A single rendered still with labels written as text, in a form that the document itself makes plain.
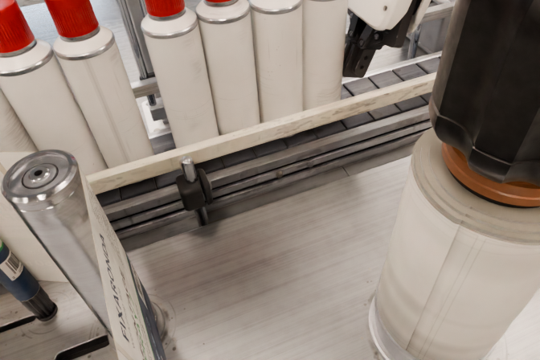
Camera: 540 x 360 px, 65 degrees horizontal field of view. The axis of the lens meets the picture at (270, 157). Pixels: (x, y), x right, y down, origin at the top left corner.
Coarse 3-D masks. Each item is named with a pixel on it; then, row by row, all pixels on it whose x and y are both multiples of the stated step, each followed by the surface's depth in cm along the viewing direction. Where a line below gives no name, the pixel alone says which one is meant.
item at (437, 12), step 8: (432, 8) 54; (440, 8) 54; (448, 8) 54; (424, 16) 54; (432, 16) 54; (440, 16) 55; (448, 16) 55; (144, 80) 46; (152, 80) 46; (136, 88) 46; (144, 88) 46; (152, 88) 46; (136, 96) 46
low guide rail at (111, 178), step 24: (360, 96) 50; (384, 96) 50; (408, 96) 52; (288, 120) 48; (312, 120) 48; (336, 120) 50; (192, 144) 46; (216, 144) 45; (240, 144) 47; (120, 168) 44; (144, 168) 44; (168, 168) 45; (96, 192) 44
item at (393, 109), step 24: (384, 72) 59; (408, 72) 59; (432, 72) 58; (360, 120) 52; (168, 144) 51; (264, 144) 50; (288, 144) 50; (216, 168) 48; (120, 192) 47; (144, 192) 46
